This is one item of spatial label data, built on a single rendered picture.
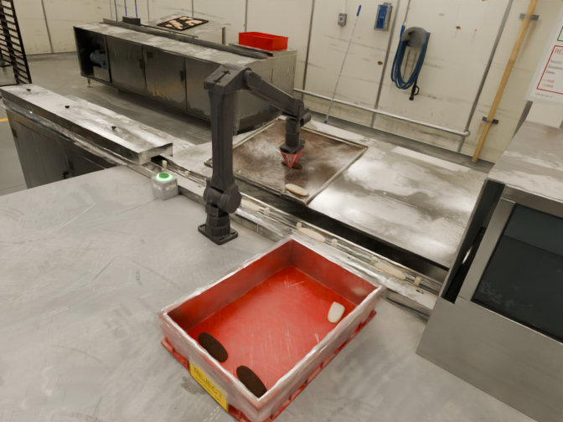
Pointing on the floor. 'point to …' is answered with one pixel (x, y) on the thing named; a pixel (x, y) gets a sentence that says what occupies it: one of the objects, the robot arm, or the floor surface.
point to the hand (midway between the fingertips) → (291, 162)
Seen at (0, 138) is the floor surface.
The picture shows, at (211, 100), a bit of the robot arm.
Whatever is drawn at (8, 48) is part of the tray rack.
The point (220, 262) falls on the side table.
